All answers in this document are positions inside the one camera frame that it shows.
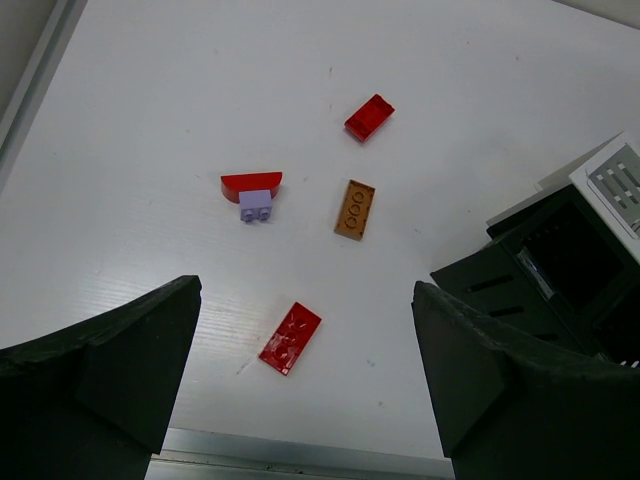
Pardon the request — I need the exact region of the small lavender lego brick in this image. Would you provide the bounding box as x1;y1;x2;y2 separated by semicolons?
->
239;190;272;223

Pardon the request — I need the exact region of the aluminium table edge rail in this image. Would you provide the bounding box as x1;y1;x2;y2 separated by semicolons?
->
146;428;455;479

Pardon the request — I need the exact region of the red curved lego brick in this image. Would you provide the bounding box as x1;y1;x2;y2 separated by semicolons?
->
220;171;283;204

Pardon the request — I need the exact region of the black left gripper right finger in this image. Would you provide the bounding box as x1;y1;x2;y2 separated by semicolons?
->
412;281;639;479

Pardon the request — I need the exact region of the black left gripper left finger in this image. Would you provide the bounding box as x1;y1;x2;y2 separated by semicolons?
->
1;275;202;479

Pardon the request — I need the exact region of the white slotted container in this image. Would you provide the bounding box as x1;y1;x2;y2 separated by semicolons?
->
487;132;639;259

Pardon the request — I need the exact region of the black slotted container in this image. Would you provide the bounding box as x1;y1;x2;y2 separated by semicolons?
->
431;186;639;366

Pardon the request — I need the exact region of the tan lego plate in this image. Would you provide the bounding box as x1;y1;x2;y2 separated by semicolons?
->
334;179;375;241

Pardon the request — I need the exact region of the red lego plate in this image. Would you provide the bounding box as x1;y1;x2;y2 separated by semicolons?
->
258;302;322;376

